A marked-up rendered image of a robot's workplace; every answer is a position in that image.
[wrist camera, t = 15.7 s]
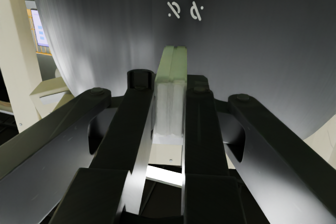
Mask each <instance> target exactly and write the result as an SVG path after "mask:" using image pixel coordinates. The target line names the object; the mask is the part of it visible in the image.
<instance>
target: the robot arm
mask: <svg viewBox="0 0 336 224"><path fill-rule="evenodd" d="M154 135H156V137H167V135H170V136H171V138H182V136H183V145H182V186H181V215H178V216H170V217H163V218H148V217H144V216H141V215H139V210H140V205H141V200H142V195H143V189H144V184H145V179H146V174H147V169H148V164H149V158H150V153H151V148H152V143H153V138H154ZM226 154H227V156H228V158H229V159H230V161H231V162H232V164H233V165H234V167H235V169H236V170H237V172H238V173H239V175H240V177H241V178H242V180H243V181H244V183H245V184H246V186H247V188H248V189H249V191H250V192H251V194H252V196H253V197H254V199H255V200H256V202H257V203H258V205H259V207H260V208H261V210H262V211H263V213H264V214H265V216H266V218H267V219H268V221H269V222H270V224H336V169H334V168H333V167H332V166H331V165H330V164H329V163H328V162H327V161H325V160H324V159H323V158H322V157H321V156H320V155H319V154H318V153H316V152H315V151H314V150H313V149H312V148H311V147H310V146H309V145H307V144H306V143H305V142H304V141H303V140H302V139H301V138H300V137H298V136H297V135H296V134H295V133H294V132H293V131H292V130H291V129H289V128H288V127H287V126H286V125H285V124H284V123H283V122H282V121H280V120H279V119H278V118H277V117H276V116H275V115H274V114H273V113H271V112H270V111H269V110H268V109H267V108H266V107H265V106H264V105H262V104H261V103H260V102H259V101H258V100H257V99H256V98H254V97H252V96H250V95H248V94H244V93H241V94H233V95H230V96H229V97H228V102H226V101H221V100H218V99H215V98H214V94H213V92H212V90H210V88H209V83H208V78H206V77H205V76H204V75H193V74H187V48H186V47H185V46H177V47H174V46H173V45H166V47H164V50H163V53H162V56H161V60H160V63H159V67H158V70H157V73H154V72H153V71H151V70H148V69H133V70H130V71H128V72H127V90H126V92H125V94H124V95H123V96H115V97H112V93H111V91H110V90H109V89H106V88H100V87H93V88H91V89H88V90H86V91H84V92H82V93H81V94H79V95H78V96H76V97H75V98H73V99H72V100H70V101H68V102H67V103H65V104H64V105H62V106H61V107H59V108H58V109H56V110H55V111H53V112H51V113H50V114H48V115H47V116H45V117H44V118H42V119H41V120H39V121H38V122H36V123H35V124H33V125H31V126H30V127H28V128H27V129H25V130H24V131H22V132H21V133H19V134H18V135H16V136H15V137H13V138H11V139H10V140H8V141H7V142H5V143H4V144H2V145H1V146H0V224H40V223H41V222H42V220H43V219H44V218H45V217H46V216H47V215H48V214H49V213H50V212H51V211H52V209H53V208H54V207H55V206H56V205H57V204H58V203H59V202H60V203H59V205H58V206H57V208H56V210H55V212H54V214H53V216H52V217H51V219H50V221H49V223H48V224H247V220H246V216H245V212H244V208H243V203H242V199H241V195H240V190H239V186H238V182H237V179H236V177H234V176H230V172H229V167H228V162H227V157H226Z"/></svg>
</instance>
